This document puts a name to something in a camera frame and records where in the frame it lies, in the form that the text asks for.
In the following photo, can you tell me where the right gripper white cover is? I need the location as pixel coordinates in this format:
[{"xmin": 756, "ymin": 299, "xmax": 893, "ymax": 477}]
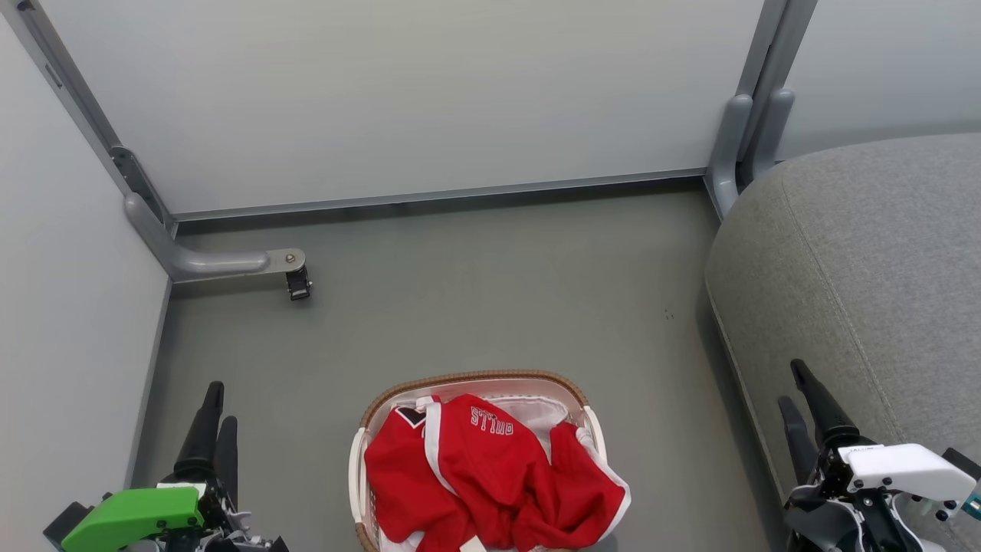
[{"xmin": 777, "ymin": 359, "xmax": 980, "ymax": 552}]

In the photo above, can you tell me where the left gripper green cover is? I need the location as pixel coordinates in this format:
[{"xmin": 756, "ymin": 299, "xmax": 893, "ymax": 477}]
[{"xmin": 60, "ymin": 381, "xmax": 288, "ymax": 552}]

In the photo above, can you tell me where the red garment with black trim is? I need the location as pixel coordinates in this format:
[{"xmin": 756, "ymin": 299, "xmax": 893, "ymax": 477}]
[{"xmin": 364, "ymin": 404, "xmax": 477, "ymax": 550}]

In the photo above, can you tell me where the red Bulls print garment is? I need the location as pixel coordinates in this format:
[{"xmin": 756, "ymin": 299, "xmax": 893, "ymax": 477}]
[{"xmin": 424, "ymin": 393, "xmax": 632, "ymax": 551}]

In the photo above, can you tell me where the grey upholstered seat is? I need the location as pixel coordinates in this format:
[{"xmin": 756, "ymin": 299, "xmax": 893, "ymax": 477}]
[{"xmin": 705, "ymin": 134, "xmax": 981, "ymax": 552}]

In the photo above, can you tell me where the white woven-rim laundry basket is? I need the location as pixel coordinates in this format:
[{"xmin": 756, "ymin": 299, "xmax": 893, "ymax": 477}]
[{"xmin": 348, "ymin": 370, "xmax": 610, "ymax": 552}]

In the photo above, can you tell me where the long grey partition foot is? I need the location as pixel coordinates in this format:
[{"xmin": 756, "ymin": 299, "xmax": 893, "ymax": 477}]
[{"xmin": 124, "ymin": 192, "xmax": 307, "ymax": 284}]

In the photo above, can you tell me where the dark metal bracket plate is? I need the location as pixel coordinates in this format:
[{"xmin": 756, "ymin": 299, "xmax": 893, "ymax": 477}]
[{"xmin": 110, "ymin": 146, "xmax": 176, "ymax": 229}]

